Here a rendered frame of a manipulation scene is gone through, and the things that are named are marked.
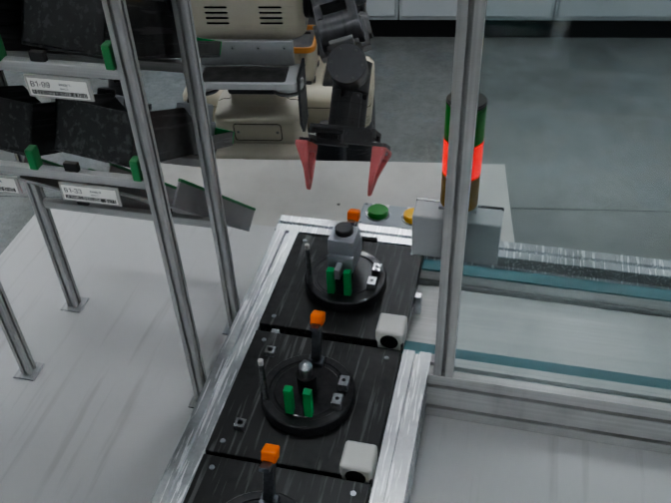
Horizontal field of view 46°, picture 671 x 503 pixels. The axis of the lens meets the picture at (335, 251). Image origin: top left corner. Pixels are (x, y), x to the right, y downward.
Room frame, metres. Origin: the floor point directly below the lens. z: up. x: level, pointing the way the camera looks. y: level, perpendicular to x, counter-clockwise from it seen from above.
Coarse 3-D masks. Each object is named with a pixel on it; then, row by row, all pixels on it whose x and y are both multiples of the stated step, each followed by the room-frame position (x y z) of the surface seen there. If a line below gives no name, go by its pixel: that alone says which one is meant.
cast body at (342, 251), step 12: (336, 228) 1.01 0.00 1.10; (348, 228) 1.01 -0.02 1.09; (336, 240) 0.99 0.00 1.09; (348, 240) 0.99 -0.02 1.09; (360, 240) 1.03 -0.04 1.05; (336, 252) 0.99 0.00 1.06; (348, 252) 0.98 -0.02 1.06; (336, 264) 0.98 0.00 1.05; (348, 264) 0.98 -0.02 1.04; (336, 276) 0.96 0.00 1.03
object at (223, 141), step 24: (96, 96) 1.05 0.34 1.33; (72, 120) 0.96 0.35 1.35; (96, 120) 0.95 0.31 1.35; (120, 120) 0.93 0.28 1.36; (168, 120) 0.99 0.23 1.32; (192, 120) 1.04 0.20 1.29; (72, 144) 0.95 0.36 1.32; (96, 144) 0.93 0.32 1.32; (120, 144) 0.92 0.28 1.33; (168, 144) 0.98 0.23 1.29; (192, 144) 1.03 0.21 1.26; (216, 144) 1.09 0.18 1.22
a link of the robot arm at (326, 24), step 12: (312, 0) 1.18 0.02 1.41; (324, 0) 1.18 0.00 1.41; (336, 0) 1.17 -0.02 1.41; (348, 0) 1.17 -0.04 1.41; (324, 12) 1.18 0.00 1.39; (336, 12) 1.16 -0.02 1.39; (348, 12) 1.15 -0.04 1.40; (324, 24) 1.14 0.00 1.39; (336, 24) 1.14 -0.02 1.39; (348, 24) 1.14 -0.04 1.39; (360, 24) 1.14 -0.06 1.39; (324, 36) 1.13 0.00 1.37; (336, 36) 1.13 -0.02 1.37; (360, 36) 1.13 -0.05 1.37; (324, 48) 1.13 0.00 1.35
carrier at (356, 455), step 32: (256, 352) 0.86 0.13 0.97; (288, 352) 0.86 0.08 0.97; (352, 352) 0.85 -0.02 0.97; (384, 352) 0.85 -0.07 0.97; (256, 384) 0.80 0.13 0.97; (288, 384) 0.78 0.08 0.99; (320, 384) 0.77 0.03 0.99; (352, 384) 0.77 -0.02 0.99; (384, 384) 0.78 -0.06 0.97; (224, 416) 0.74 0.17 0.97; (256, 416) 0.74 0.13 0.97; (288, 416) 0.72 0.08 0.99; (320, 416) 0.72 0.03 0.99; (352, 416) 0.73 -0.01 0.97; (384, 416) 0.72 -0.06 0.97; (224, 448) 0.68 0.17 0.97; (256, 448) 0.68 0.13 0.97; (288, 448) 0.68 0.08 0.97; (320, 448) 0.67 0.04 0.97; (352, 448) 0.66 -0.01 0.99; (352, 480) 0.62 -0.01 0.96
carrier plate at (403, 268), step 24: (312, 240) 1.14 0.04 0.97; (288, 264) 1.07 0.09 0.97; (384, 264) 1.06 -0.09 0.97; (408, 264) 1.05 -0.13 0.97; (288, 288) 1.01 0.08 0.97; (408, 288) 0.99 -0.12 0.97; (264, 312) 0.95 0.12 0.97; (288, 312) 0.95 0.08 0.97; (336, 312) 0.94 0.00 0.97; (360, 312) 0.94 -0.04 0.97; (384, 312) 0.94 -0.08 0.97; (408, 312) 0.93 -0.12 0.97; (336, 336) 0.89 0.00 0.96; (360, 336) 0.88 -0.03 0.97
